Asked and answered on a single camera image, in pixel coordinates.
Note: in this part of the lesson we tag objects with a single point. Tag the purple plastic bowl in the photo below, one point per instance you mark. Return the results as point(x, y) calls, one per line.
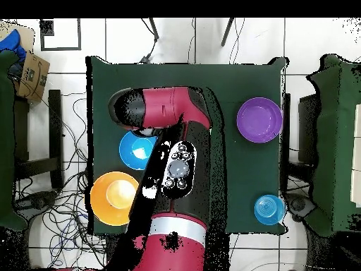
point(259, 120)

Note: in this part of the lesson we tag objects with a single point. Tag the large blue plastic bowl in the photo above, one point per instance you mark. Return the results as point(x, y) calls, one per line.
point(132, 152)

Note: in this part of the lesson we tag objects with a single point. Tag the yellow plastic bowl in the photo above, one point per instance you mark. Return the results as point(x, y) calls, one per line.
point(112, 197)

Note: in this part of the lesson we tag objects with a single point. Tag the dark green tablecloth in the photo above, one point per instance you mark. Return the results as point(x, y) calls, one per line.
point(183, 76)

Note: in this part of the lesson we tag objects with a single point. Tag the blue cloth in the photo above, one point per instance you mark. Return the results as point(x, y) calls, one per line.
point(12, 42)

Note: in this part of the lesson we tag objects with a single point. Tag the grey base with black knob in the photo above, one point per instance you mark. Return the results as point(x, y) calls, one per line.
point(39, 201)

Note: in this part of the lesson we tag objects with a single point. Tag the small blue plastic bowl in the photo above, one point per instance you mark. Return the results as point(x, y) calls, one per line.
point(269, 210)

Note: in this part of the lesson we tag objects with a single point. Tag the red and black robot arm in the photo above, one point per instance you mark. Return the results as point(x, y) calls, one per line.
point(166, 107)

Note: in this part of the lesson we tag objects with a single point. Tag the black power strip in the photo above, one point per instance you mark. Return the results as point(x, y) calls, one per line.
point(111, 244)

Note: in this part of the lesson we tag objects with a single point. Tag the black bench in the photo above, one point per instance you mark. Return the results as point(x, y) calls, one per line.
point(55, 135)

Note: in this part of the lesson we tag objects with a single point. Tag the green cloth on side table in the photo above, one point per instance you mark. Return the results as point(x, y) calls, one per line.
point(335, 113)
point(5, 141)

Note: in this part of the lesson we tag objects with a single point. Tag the black square frame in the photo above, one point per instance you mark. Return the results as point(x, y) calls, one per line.
point(60, 48)

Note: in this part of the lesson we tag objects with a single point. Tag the cardboard box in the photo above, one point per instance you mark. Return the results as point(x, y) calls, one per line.
point(33, 76)

